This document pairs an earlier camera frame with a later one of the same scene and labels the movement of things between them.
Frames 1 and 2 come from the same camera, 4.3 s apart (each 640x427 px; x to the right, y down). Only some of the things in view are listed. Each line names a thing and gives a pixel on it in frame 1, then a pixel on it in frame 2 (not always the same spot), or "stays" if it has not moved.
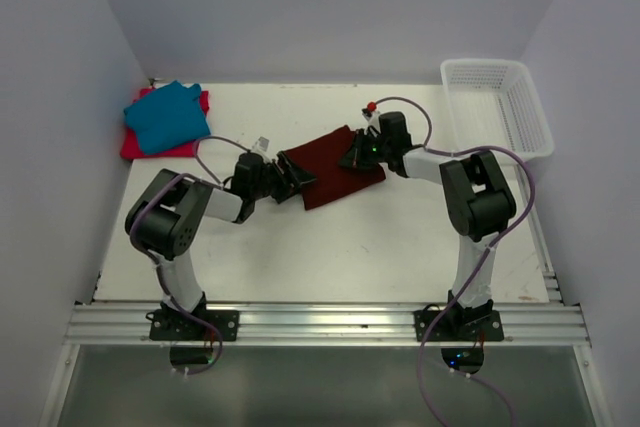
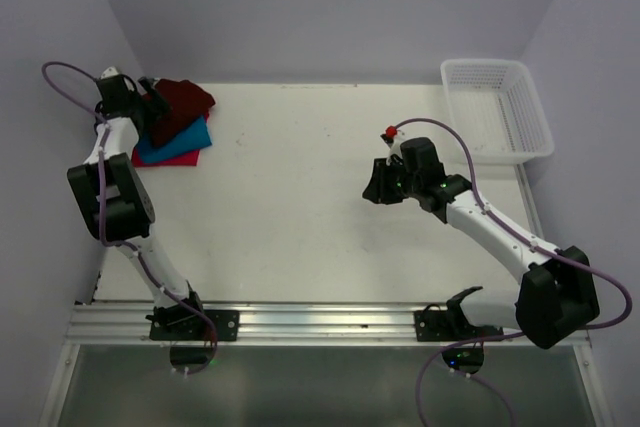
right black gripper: [354, 157] to [377, 190]
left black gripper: [289, 181] to [155, 107]
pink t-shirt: [131, 147] to [186, 159]
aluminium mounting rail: [328, 324] stays
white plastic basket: [494, 103] stays
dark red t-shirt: [322, 157] to [186, 99]
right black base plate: [459, 326] stays
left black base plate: [174, 326] stays
